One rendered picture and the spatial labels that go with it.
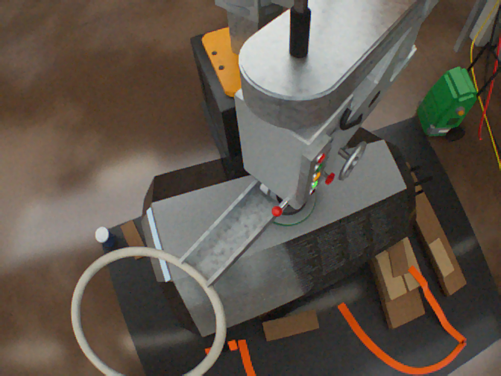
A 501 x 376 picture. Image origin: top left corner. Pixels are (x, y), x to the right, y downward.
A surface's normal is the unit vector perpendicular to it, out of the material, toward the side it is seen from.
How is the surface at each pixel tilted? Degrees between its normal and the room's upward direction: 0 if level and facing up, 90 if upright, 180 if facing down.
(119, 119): 0
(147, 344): 0
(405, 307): 0
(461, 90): 34
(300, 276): 45
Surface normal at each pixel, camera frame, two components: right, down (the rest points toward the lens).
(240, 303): 0.22, 0.34
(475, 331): -0.04, -0.38
